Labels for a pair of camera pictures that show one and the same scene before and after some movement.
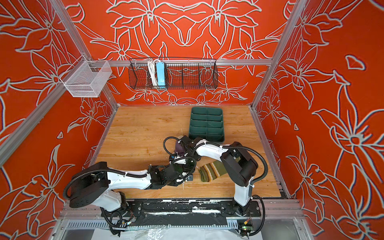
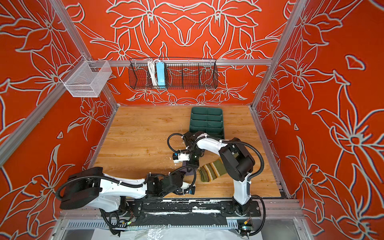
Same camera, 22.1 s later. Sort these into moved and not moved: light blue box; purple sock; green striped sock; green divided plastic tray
Moved: purple sock
Not moved: light blue box; green striped sock; green divided plastic tray
